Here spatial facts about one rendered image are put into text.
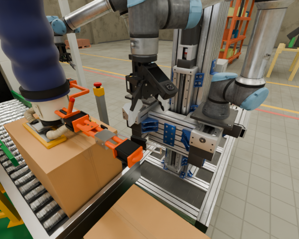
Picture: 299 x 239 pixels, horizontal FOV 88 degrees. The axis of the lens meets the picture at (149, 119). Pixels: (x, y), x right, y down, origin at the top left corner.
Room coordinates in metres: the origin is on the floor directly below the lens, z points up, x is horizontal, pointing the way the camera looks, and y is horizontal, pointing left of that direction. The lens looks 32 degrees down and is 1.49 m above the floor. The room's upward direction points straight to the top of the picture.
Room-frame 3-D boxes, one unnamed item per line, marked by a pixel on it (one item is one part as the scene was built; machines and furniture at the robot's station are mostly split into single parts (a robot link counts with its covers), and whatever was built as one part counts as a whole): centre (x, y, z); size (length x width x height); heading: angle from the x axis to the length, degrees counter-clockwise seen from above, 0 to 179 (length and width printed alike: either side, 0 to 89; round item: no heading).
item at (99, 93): (1.31, 0.45, 0.50); 0.07 x 0.07 x 1.00; 53
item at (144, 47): (0.45, 0.02, 1.43); 0.08 x 0.08 x 0.05
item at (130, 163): (0.42, 0.08, 1.08); 0.08 x 0.07 x 0.05; 52
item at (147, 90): (0.46, 0.02, 1.35); 0.09 x 0.08 x 0.12; 41
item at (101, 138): (0.51, 0.18, 1.07); 0.07 x 0.07 x 0.04; 52
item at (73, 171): (0.77, 0.55, 0.75); 0.60 x 0.40 x 0.40; 52
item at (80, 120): (0.64, 0.35, 1.08); 0.10 x 0.08 x 0.06; 142
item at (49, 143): (0.72, 0.61, 0.97); 0.34 x 0.10 x 0.05; 52
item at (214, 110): (0.79, -0.39, 1.09); 0.15 x 0.15 x 0.10
